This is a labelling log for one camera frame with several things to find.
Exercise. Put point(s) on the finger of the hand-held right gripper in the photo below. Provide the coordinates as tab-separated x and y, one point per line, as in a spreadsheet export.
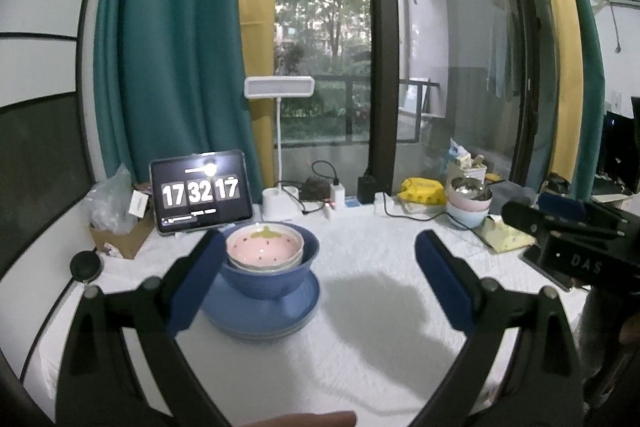
525	216
562	205

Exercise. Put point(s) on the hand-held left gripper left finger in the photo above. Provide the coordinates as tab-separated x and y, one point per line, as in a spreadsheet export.
200	277

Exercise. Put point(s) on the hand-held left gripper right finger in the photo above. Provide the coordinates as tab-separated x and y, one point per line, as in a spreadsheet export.
445	282

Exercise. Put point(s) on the blue plate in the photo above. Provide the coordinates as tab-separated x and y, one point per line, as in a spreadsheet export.
225	307
300	326

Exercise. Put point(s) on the pink strawberry bowl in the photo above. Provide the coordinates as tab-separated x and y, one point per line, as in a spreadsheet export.
260	247

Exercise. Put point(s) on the large blue bowl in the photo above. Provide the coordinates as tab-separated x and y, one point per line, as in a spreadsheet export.
270	284

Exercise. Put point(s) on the cream bowl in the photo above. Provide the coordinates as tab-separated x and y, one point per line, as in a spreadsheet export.
299	253

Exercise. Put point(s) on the person's right hand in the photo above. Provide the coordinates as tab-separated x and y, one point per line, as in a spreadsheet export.
629	332

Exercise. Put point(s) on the person's left hand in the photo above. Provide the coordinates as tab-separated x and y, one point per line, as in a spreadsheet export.
300	419

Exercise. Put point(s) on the grey cloth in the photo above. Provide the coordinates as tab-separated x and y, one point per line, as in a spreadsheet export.
512	197

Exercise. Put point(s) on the small yellow object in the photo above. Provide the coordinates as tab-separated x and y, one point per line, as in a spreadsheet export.
493	177

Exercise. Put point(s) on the pale pink bowl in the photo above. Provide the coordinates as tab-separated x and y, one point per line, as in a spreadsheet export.
467	205

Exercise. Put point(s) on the steel bowl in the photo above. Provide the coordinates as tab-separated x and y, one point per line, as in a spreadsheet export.
467	188

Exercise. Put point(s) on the white perforated basket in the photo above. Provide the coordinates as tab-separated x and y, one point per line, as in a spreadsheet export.
462	172

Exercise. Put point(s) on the cardboard box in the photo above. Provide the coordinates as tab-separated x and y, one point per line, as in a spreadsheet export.
125	242

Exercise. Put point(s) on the tablet with clock display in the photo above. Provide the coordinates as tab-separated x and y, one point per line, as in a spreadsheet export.
200	192

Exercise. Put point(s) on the dark monitor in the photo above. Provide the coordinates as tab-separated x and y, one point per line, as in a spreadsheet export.
620	142

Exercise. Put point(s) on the yellow wipes packet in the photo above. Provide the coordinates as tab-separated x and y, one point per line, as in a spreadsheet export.
422	192

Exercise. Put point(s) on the blue white packet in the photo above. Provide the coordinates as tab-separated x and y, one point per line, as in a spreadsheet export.
457	152

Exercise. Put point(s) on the small white box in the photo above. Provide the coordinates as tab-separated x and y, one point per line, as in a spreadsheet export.
139	203

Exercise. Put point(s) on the white quilted table cover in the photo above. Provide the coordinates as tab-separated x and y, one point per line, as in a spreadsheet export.
375	357

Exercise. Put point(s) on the black round device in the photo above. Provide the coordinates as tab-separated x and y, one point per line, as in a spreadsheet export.
85	266

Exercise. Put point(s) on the clear plastic bag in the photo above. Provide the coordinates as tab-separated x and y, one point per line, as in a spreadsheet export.
107	202

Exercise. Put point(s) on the black power adapter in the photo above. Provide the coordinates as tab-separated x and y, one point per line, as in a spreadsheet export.
367	191

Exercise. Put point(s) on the white power strip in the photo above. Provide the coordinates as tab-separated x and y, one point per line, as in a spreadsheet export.
352	203

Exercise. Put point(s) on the teal curtain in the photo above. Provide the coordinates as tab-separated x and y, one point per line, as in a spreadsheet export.
592	72
175	32

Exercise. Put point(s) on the white charger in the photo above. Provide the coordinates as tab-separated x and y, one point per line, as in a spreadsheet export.
337	196

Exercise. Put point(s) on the balcony railing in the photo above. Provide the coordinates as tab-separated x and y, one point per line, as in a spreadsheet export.
348	107

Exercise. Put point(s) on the black window frame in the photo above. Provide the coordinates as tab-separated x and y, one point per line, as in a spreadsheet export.
382	32

